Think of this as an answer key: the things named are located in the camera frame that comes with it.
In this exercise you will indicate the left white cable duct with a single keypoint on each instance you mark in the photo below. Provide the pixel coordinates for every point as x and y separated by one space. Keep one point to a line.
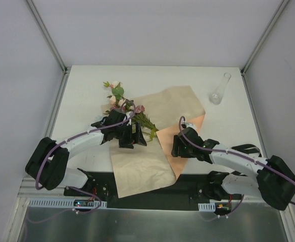
66 203

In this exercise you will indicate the peach wrapping paper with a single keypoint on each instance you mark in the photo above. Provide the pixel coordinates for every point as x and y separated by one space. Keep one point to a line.
147 168

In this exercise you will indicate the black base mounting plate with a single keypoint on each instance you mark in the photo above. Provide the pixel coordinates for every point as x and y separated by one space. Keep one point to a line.
184 195

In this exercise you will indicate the black printed ribbon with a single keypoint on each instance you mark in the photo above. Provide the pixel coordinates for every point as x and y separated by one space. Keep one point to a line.
248 149

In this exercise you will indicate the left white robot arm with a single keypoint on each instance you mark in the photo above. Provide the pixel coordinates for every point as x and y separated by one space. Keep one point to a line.
48 163

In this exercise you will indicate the white cable duct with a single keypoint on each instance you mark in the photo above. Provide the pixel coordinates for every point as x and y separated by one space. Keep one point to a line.
66 203
206 207

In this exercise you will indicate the clear glass vase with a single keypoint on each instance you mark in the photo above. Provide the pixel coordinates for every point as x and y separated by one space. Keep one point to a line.
217 95

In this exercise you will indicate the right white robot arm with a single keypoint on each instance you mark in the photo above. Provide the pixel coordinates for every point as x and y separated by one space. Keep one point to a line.
245 165

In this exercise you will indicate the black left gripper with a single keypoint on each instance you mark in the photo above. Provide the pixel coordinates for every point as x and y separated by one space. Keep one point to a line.
131 134

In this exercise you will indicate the pink flowers green leaves bunch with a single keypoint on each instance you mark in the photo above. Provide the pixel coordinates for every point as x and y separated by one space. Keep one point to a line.
117 100

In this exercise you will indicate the right white cable duct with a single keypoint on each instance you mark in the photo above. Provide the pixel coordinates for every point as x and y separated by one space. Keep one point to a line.
206 207

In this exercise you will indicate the left aluminium frame post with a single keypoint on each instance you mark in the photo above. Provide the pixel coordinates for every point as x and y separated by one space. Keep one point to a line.
46 35

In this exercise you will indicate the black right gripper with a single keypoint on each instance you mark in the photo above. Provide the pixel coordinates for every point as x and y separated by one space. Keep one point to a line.
178 145

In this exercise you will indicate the front aluminium rail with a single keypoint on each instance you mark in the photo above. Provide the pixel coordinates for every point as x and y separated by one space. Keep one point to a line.
269 187

